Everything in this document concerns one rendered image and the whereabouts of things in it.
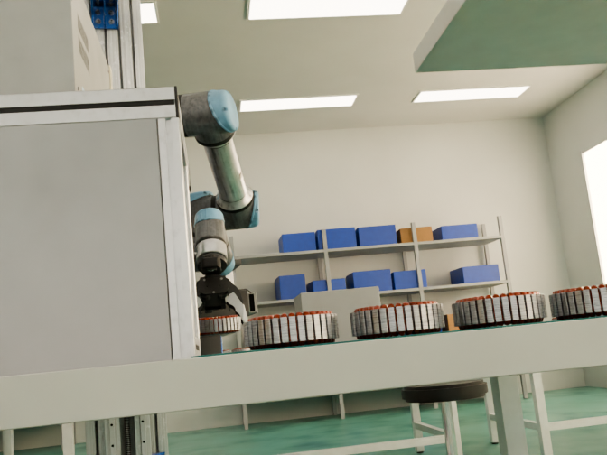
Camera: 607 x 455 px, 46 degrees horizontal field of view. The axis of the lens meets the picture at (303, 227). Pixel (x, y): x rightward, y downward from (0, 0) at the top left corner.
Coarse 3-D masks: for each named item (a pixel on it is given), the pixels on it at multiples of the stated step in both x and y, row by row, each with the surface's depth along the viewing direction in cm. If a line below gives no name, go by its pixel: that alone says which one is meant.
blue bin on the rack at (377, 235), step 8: (360, 232) 777; (368, 232) 778; (376, 232) 779; (384, 232) 780; (392, 232) 781; (360, 240) 775; (368, 240) 776; (376, 240) 777; (384, 240) 778; (392, 240) 779
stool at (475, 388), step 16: (432, 384) 283; (448, 384) 274; (464, 384) 270; (480, 384) 274; (416, 400) 274; (432, 400) 270; (448, 400) 268; (448, 416) 280; (448, 432) 279; (448, 448) 278
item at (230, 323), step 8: (200, 320) 154; (208, 320) 153; (216, 320) 153; (224, 320) 154; (232, 320) 155; (240, 320) 158; (200, 328) 154; (208, 328) 153; (216, 328) 153; (224, 328) 154; (232, 328) 155; (240, 328) 158
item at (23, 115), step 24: (0, 96) 94; (24, 96) 94; (48, 96) 95; (72, 96) 95; (96, 96) 95; (120, 96) 96; (144, 96) 96; (168, 96) 96; (0, 120) 93; (24, 120) 94; (48, 120) 94; (72, 120) 94; (96, 120) 95; (120, 120) 95
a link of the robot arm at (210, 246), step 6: (204, 240) 172; (210, 240) 172; (216, 240) 173; (198, 246) 173; (204, 246) 171; (210, 246) 171; (216, 246) 171; (222, 246) 173; (198, 252) 172; (204, 252) 170; (210, 252) 170; (216, 252) 170; (222, 252) 171; (198, 258) 171
